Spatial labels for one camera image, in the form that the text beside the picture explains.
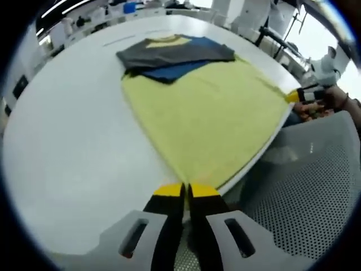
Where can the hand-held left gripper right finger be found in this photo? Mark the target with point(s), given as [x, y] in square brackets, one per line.
[206, 209]

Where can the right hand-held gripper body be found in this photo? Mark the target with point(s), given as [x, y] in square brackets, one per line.
[328, 70]

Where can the grey mesh office chair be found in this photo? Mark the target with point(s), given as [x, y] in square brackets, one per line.
[304, 183]

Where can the person's right hand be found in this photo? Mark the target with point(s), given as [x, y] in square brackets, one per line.
[336, 98]

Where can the yellow blue grey long-sleeve garment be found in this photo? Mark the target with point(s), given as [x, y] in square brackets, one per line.
[211, 118]

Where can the white monitor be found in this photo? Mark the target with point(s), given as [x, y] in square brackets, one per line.
[280, 19]

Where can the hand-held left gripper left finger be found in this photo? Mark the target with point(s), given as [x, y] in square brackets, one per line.
[169, 209]

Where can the thin template tape line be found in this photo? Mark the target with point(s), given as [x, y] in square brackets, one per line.
[118, 41]

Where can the blue storage box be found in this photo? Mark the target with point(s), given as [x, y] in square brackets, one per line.
[129, 8]

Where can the black adjustable desk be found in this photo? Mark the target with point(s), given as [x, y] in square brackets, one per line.
[270, 32]

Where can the black chair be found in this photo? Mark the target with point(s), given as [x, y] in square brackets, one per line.
[20, 87]

